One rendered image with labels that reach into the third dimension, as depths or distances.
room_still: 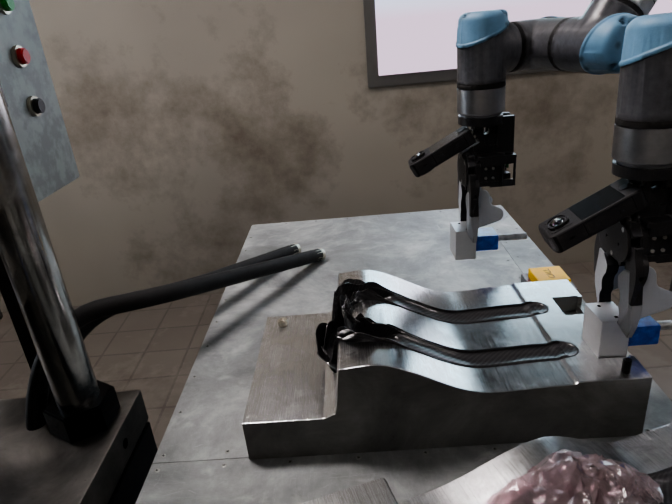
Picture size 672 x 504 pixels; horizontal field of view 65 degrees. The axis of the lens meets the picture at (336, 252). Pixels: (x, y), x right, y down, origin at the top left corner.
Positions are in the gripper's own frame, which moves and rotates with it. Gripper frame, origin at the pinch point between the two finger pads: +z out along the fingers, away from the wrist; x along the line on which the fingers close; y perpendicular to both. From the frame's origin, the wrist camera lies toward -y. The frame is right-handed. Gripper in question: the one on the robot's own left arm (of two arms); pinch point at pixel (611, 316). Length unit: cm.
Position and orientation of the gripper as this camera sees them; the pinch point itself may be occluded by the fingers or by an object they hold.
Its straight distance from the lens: 77.0
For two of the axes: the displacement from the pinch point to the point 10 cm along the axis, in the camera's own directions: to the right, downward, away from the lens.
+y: 9.9, -0.9, -0.4
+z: 1.0, 9.2, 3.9
